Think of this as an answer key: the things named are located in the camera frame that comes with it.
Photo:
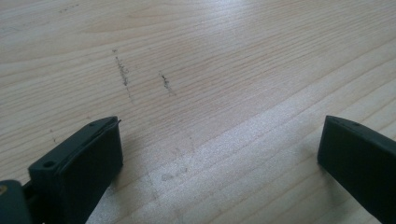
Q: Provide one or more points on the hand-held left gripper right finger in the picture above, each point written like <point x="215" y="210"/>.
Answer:
<point x="361" y="161"/>

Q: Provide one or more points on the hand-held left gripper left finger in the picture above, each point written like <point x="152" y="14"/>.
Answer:
<point x="84" y="161"/>

